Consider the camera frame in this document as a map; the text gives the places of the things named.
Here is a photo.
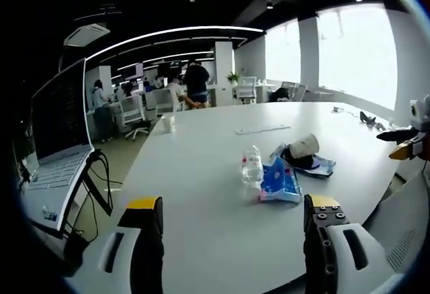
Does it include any white paper cup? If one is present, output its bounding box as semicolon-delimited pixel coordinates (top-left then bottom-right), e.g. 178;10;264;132
161;115;177;133

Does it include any white office chair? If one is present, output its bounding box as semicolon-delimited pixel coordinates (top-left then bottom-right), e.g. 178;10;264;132
118;94;151;142
236;76;258;105
279;81;308;102

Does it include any black cable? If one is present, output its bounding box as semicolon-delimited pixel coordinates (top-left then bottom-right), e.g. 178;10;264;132
87;151;124;207

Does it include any blue white packet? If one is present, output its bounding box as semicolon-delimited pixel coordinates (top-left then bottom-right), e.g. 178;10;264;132
269;144;337;178

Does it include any black laptop stand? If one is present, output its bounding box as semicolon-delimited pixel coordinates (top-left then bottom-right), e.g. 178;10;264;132
63;149;114;241

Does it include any white tabletop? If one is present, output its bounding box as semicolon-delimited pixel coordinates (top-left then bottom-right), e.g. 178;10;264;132
65;101;411;294

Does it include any open silver laptop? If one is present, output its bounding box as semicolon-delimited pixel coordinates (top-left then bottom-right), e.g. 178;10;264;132
20;57;96;232

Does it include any clear plastic water bottle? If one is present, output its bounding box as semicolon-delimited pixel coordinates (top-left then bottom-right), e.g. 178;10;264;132
240;144;264;202

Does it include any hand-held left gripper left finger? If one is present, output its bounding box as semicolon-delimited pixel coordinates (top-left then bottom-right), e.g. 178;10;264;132
65;197;165;294

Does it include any ceiling air conditioner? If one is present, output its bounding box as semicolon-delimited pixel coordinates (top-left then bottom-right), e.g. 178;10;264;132
63;23;112;47

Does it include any grey mesh chair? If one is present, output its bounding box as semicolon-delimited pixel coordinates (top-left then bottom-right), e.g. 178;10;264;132
361;169;430;275

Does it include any blue tissue packet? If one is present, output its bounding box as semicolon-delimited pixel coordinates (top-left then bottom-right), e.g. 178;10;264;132
259;157;302;205

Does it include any black wrapper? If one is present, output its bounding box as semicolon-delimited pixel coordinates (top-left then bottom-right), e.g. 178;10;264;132
280;147;318;170

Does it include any black clip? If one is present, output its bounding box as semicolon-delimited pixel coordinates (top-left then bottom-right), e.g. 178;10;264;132
359;111;378;126

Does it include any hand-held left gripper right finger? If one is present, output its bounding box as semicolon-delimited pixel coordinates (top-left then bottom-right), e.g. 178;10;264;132
303;193;392;294

